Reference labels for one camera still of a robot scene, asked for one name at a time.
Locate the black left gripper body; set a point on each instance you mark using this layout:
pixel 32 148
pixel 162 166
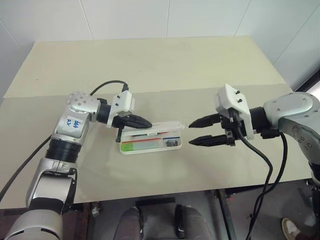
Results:
pixel 120 122

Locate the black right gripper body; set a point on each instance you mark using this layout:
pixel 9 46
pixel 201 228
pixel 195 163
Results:
pixel 233 130

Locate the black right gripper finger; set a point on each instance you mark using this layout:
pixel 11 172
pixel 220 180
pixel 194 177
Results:
pixel 207 121
pixel 210 141

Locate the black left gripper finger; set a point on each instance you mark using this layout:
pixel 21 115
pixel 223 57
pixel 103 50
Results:
pixel 138 120
pixel 136 125

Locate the white hinged pencil case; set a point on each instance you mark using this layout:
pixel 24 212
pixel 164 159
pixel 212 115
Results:
pixel 126 136

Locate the dark grey metal part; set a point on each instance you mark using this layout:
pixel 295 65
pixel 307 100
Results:
pixel 172 143

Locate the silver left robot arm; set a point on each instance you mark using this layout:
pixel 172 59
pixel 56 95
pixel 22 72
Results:
pixel 62 155

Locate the metal table leg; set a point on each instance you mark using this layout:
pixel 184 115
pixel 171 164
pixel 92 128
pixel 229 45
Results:
pixel 223 215

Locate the black crossbar under table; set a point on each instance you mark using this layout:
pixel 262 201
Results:
pixel 155 200

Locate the dark grey rounded shape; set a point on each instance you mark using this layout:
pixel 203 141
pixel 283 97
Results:
pixel 130 225
pixel 191 222

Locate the white and brown shoe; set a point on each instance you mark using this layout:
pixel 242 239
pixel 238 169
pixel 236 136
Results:
pixel 291 227

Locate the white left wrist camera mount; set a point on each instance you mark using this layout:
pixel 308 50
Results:
pixel 122 102

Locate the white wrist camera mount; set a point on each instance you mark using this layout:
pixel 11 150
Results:
pixel 122 102
pixel 232 100

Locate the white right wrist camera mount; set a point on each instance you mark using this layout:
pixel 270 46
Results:
pixel 232 100

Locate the dark door frame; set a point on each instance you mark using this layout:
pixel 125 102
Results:
pixel 310 83

